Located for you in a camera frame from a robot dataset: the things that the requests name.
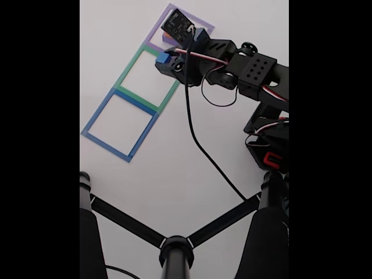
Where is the green square frame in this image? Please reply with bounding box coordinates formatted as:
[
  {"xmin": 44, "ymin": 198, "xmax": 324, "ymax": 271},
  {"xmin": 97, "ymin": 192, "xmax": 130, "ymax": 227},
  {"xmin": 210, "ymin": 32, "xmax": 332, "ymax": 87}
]
[{"xmin": 114, "ymin": 45, "xmax": 181, "ymax": 113}]

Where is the small blue cube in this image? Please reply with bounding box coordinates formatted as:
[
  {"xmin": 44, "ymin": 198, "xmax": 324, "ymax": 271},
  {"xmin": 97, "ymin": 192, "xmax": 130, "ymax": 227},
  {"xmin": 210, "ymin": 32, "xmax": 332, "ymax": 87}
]
[{"xmin": 155, "ymin": 51, "xmax": 173, "ymax": 65}]

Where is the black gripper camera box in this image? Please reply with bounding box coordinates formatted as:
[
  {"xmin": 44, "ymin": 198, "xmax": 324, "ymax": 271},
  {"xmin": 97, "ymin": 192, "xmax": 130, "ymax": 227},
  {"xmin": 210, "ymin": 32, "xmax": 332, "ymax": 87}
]
[{"xmin": 160, "ymin": 8, "xmax": 210, "ymax": 49}]

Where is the blue square frame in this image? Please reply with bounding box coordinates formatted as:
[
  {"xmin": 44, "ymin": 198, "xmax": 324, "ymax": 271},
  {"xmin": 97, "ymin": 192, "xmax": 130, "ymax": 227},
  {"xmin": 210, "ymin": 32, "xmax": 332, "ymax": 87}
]
[{"xmin": 80, "ymin": 88, "xmax": 160, "ymax": 163}]

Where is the purple square frame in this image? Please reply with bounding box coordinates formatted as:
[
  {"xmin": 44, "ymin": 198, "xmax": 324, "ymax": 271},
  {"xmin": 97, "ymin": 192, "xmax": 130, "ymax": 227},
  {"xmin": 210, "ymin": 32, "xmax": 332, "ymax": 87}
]
[{"xmin": 144, "ymin": 2, "xmax": 216, "ymax": 55}]

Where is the red white servo wire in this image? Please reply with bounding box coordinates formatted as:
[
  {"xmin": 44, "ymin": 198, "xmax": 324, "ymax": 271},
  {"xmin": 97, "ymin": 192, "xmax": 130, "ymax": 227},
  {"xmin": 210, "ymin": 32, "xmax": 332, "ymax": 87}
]
[{"xmin": 173, "ymin": 48, "xmax": 289, "ymax": 108}]

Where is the black tripod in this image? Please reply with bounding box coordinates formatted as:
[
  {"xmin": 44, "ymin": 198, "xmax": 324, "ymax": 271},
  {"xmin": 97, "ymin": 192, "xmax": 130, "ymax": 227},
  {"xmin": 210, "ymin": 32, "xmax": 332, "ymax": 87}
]
[{"xmin": 80, "ymin": 170, "xmax": 289, "ymax": 279}]

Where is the thin black cable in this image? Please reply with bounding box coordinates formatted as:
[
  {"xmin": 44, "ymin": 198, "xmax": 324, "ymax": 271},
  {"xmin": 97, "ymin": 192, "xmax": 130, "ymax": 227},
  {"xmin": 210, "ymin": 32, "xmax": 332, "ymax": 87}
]
[{"xmin": 105, "ymin": 264, "xmax": 142, "ymax": 279}]

